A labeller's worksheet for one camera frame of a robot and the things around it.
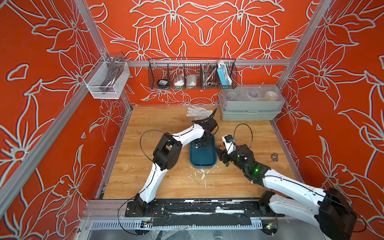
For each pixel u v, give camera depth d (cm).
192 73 96
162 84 95
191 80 93
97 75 79
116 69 74
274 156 90
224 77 88
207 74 81
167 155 56
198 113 114
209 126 80
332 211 40
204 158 97
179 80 90
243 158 58
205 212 73
